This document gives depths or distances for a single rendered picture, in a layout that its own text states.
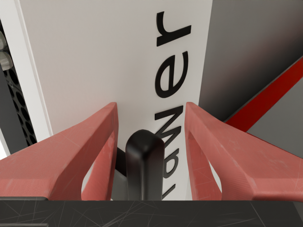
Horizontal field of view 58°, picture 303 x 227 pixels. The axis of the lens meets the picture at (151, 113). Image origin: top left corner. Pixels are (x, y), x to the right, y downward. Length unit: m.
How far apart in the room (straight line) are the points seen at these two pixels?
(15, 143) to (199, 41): 0.13
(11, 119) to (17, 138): 0.02
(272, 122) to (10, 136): 0.31
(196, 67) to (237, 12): 0.19
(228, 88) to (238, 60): 0.04
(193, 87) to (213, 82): 0.18
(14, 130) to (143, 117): 0.08
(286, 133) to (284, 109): 0.06
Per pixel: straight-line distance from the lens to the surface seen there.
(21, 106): 0.24
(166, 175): 0.21
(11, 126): 0.19
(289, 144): 0.37
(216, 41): 0.33
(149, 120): 0.16
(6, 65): 0.21
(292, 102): 0.45
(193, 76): 0.18
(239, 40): 0.39
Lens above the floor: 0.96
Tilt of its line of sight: 37 degrees down
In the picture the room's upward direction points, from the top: 122 degrees counter-clockwise
